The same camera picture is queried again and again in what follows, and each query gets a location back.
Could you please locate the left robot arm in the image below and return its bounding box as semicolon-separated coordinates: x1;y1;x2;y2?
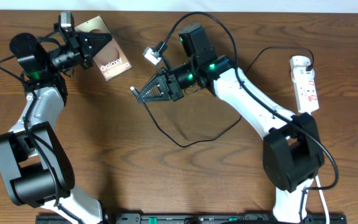
0;21;115;223

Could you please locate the Galaxy smartphone bronze screen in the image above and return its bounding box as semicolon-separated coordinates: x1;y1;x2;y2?
75;16;133;82

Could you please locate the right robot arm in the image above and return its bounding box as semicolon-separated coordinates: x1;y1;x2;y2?
131;24;324;223

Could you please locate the white USB charger adapter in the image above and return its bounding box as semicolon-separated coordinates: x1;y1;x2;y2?
290;55;313;71

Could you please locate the black charging cable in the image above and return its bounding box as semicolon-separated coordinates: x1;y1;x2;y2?
129;46;315;149

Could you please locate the white power strip cord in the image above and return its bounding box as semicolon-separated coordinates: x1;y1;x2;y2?
314;175;331;224

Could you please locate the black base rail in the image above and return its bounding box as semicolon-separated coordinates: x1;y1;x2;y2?
35;213;347;224

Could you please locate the white power strip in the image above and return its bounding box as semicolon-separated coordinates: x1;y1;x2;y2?
291;67;319;114

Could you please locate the right black camera cable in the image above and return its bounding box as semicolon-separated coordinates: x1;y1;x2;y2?
157;11;340;224

